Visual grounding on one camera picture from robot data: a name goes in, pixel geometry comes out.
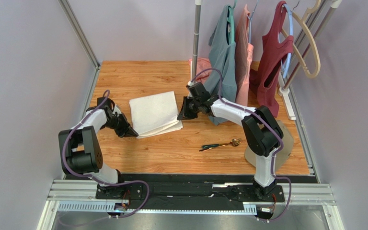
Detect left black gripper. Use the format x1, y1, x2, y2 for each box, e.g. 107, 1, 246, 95
102, 113, 138, 138

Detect white cloth napkin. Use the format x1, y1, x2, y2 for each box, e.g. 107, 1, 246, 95
129, 91, 183, 138

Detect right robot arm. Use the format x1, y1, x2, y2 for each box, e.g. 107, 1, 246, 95
177, 82, 284, 199

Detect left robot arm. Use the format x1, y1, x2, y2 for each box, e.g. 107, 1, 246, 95
58, 96, 138, 199

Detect pink cloth on table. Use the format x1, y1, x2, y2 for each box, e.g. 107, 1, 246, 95
190, 57, 212, 84

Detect grey-blue hanging shirt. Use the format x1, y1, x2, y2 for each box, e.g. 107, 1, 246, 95
203, 4, 238, 126

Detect salmon pink hanging shirt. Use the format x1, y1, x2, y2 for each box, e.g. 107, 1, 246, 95
235, 5, 253, 106

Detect teal hanger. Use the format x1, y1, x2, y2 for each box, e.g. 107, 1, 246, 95
227, 0, 237, 45

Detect tan baseball cap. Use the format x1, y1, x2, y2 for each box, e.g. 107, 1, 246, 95
244, 120, 295, 172

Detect dark red tank top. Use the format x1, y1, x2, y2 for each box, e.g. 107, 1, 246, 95
249, 0, 294, 117

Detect light blue hanger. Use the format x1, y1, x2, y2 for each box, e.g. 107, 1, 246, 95
276, 3, 295, 80

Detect metal clothes rack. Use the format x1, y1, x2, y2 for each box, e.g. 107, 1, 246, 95
188, 0, 344, 121

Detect beige wooden hanger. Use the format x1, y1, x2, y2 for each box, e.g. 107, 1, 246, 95
279, 0, 322, 80

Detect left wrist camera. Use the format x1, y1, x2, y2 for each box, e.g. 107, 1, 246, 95
113, 104, 122, 114

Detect gold utensil dark handle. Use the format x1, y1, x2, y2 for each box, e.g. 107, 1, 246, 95
199, 143, 230, 152

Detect gold fork green handle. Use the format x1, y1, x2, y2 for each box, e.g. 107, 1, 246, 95
199, 138, 242, 152

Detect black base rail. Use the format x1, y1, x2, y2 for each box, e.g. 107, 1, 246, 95
65, 172, 319, 214

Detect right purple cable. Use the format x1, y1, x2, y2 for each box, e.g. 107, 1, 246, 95
188, 68, 291, 222

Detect aluminium frame post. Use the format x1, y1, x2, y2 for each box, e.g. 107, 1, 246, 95
57, 0, 101, 68

